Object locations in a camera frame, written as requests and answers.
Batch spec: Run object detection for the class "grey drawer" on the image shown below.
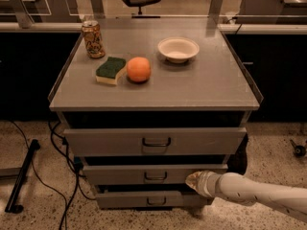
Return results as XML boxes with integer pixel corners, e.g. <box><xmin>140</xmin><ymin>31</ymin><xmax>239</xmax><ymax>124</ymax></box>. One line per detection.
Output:
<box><xmin>83</xmin><ymin>164</ymin><xmax>228</xmax><ymax>185</ymax></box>
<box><xmin>64</xmin><ymin>127</ymin><xmax>247</xmax><ymax>156</ymax></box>
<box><xmin>96</xmin><ymin>191</ymin><xmax>213</xmax><ymax>209</ymax></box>

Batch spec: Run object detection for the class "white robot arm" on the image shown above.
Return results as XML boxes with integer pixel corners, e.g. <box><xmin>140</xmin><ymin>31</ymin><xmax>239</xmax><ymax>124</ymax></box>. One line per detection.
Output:
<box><xmin>185</xmin><ymin>171</ymin><xmax>307</xmax><ymax>222</ymax></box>

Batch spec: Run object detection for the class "grey bottom drawer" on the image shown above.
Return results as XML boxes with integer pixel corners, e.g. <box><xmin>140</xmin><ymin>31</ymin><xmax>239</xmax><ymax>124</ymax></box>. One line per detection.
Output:
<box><xmin>96</xmin><ymin>191</ymin><xmax>213</xmax><ymax>209</ymax></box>

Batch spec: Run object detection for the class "grey top drawer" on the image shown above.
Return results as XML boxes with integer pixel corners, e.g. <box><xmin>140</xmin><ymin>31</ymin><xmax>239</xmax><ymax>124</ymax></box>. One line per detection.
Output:
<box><xmin>64</xmin><ymin>127</ymin><xmax>247</xmax><ymax>156</ymax></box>

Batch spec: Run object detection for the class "grey drawer cabinet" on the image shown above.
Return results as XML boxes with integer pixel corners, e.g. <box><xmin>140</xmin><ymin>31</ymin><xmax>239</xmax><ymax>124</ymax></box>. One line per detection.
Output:
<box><xmin>50</xmin><ymin>17</ymin><xmax>261</xmax><ymax>173</ymax></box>

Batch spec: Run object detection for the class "black caster wheel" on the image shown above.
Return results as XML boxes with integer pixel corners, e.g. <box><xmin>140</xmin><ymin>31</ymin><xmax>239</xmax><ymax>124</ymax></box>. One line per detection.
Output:
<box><xmin>290</xmin><ymin>140</ymin><xmax>306</xmax><ymax>157</ymax></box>

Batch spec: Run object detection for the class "orange fruit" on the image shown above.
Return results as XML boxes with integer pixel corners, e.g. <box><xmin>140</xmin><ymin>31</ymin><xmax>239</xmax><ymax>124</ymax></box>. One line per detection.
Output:
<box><xmin>127</xmin><ymin>57</ymin><xmax>151</xmax><ymax>82</ymax></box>

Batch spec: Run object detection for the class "white bowl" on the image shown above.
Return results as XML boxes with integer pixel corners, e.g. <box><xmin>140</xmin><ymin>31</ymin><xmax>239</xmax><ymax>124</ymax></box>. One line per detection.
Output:
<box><xmin>157</xmin><ymin>37</ymin><xmax>200</xmax><ymax>63</ymax></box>

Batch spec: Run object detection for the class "green yellow sponge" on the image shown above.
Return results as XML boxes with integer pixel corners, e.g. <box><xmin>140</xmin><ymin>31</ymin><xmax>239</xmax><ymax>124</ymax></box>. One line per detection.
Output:
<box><xmin>96</xmin><ymin>57</ymin><xmax>126</xmax><ymax>85</ymax></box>

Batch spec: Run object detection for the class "patterned drink can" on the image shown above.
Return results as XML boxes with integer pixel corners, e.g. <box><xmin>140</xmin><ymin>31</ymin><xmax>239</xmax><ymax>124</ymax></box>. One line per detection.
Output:
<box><xmin>82</xmin><ymin>20</ymin><xmax>106</xmax><ymax>58</ymax></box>

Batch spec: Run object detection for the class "black metal stand leg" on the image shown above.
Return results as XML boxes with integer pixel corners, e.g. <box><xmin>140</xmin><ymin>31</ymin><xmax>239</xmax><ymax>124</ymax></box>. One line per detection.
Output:
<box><xmin>5</xmin><ymin>139</ymin><xmax>40</xmax><ymax>214</ymax></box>

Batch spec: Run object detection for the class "clear acrylic barrier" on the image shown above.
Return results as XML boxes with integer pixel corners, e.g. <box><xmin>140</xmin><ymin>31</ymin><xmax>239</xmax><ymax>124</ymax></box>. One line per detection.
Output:
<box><xmin>0</xmin><ymin>0</ymin><xmax>307</xmax><ymax>27</ymax></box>

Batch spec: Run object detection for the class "black floor cable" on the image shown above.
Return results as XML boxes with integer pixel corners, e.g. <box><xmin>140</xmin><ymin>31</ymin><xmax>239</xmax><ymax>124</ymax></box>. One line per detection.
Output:
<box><xmin>9</xmin><ymin>120</ymin><xmax>97</xmax><ymax>230</ymax></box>

